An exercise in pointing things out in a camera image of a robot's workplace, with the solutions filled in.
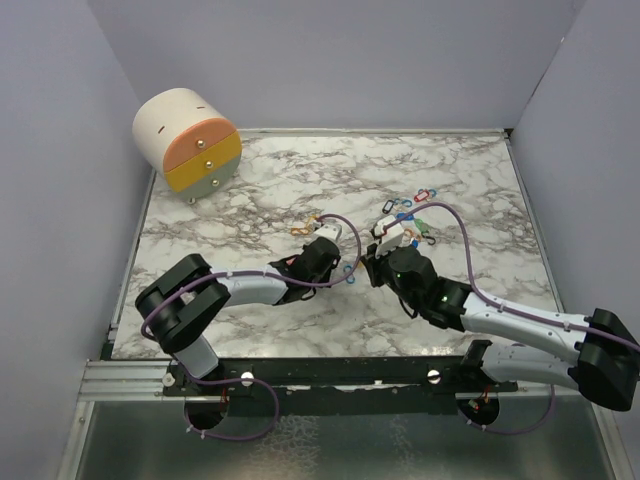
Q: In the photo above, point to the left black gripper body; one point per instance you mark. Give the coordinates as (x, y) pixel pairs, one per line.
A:
(325, 278)

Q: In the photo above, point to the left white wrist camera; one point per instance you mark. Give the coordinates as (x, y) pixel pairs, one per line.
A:
(330, 232)

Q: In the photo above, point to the green key tag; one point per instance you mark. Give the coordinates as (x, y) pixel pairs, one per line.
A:
(421, 225)

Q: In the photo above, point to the round three-drawer storage box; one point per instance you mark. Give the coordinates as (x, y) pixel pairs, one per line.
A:
(193, 147)

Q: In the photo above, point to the aluminium rail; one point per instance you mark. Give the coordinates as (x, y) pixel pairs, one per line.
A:
(125, 380)

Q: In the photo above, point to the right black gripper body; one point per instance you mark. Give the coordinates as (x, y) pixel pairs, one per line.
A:
(381, 274)

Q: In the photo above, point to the black mounting base bar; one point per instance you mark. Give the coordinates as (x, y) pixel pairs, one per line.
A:
(246, 387)

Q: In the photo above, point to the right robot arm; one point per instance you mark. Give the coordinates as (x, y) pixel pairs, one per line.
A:
(595, 355)

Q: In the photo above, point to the black key tag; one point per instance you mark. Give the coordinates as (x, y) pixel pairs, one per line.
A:
(388, 206)

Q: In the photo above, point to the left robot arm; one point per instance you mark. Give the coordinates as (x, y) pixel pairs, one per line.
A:
(181, 304)

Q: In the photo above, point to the red key tag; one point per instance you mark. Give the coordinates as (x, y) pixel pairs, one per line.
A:
(423, 196)

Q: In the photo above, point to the black S carabiner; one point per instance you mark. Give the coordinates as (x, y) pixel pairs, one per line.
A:
(430, 240)

